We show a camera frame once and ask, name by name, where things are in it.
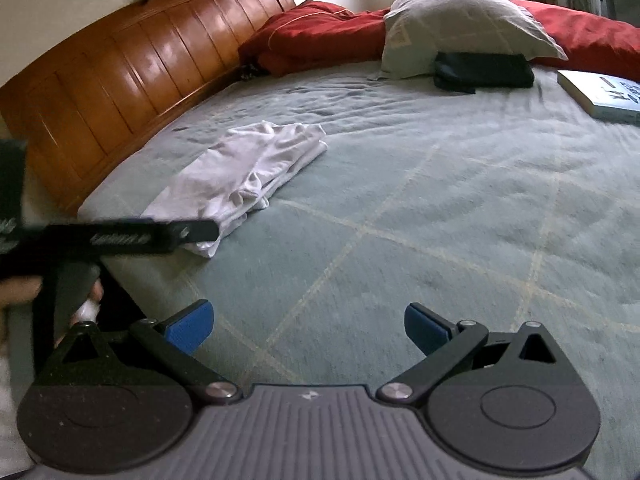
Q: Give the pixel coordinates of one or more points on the red pillow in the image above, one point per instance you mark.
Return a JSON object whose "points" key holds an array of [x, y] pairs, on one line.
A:
{"points": [[313, 35]]}

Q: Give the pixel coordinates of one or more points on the white printed sweatshirt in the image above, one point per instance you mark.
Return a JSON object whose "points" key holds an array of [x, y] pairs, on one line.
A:
{"points": [[236, 176]]}

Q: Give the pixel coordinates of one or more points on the green quilted bed cover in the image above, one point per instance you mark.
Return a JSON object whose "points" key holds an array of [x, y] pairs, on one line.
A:
{"points": [[503, 207]]}

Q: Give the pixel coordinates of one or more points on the black folded cloth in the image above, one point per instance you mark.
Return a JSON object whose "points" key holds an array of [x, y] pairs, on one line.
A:
{"points": [[465, 72]]}

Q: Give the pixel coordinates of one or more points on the red blanket roll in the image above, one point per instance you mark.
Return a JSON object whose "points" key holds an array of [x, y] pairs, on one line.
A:
{"points": [[591, 42]]}

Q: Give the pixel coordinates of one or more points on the grey pillow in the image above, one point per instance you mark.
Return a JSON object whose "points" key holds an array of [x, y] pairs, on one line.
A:
{"points": [[416, 31]]}

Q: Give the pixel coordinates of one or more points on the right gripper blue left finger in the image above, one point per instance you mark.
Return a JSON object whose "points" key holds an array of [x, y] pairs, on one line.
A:
{"points": [[161, 353]]}

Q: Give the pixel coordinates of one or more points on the wooden headboard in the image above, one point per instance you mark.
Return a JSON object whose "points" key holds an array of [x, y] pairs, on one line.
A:
{"points": [[97, 97]]}

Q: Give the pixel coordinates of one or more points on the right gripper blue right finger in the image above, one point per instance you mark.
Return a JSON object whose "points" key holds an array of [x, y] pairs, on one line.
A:
{"points": [[448, 349]]}

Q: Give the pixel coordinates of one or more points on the light blue book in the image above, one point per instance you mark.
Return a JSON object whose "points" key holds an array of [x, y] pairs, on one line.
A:
{"points": [[604, 97]]}

